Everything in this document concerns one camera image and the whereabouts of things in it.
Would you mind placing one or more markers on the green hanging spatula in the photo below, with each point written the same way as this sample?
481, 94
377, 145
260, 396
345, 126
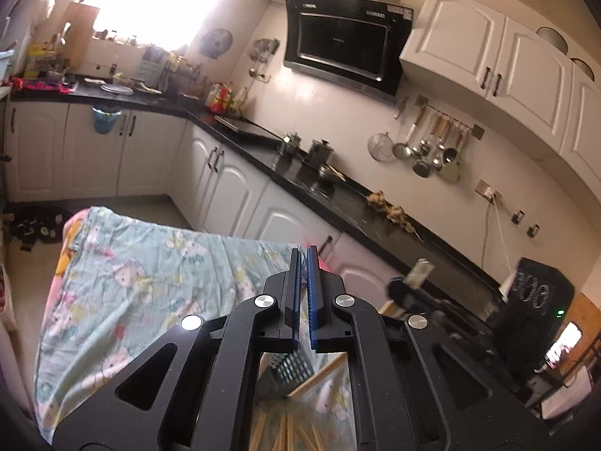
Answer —
451, 159

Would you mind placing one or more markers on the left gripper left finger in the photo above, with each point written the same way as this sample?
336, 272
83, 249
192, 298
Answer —
291, 301

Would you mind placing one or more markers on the wire mesh strainer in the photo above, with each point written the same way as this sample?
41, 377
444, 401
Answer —
380, 147

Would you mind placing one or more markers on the blue hanging trash bin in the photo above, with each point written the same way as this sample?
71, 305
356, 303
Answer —
104, 120

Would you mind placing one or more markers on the steel kettle pot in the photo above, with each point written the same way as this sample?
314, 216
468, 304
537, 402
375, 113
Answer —
319, 153

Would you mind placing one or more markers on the wooden chopstick right in basket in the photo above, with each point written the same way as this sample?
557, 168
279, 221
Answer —
321, 375

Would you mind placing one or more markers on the red bottle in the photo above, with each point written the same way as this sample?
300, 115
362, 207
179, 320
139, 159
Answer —
222, 99

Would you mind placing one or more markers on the glass teapot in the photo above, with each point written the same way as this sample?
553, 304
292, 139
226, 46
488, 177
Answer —
290, 144

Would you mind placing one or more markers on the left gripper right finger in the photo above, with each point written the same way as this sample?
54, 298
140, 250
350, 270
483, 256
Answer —
315, 297

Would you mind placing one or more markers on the metal bowl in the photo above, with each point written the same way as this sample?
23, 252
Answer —
329, 174

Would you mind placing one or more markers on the hanging metal ladle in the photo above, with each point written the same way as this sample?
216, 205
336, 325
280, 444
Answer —
402, 150

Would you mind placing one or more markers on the ginger root pile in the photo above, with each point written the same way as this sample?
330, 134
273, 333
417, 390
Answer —
394, 214

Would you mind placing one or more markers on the white lower cabinets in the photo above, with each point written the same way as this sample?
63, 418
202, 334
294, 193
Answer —
61, 151

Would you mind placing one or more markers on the black countertop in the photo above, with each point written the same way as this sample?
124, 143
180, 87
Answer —
343, 205

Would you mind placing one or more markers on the dark green utensil basket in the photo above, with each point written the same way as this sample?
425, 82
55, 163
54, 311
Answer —
285, 372

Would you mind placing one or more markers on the white upper cabinets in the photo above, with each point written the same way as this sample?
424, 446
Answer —
515, 70

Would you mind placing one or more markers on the wooden cutting board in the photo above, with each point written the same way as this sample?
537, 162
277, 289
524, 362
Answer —
78, 20

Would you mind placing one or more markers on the wall power outlet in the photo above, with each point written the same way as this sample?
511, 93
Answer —
486, 191

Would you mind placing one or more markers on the black range hood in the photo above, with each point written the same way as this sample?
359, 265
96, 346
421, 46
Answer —
354, 43

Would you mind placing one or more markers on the hello kitty tablecloth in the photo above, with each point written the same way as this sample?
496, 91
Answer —
119, 284

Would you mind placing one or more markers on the white cabinets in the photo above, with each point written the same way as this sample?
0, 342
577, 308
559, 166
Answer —
61, 151
515, 70

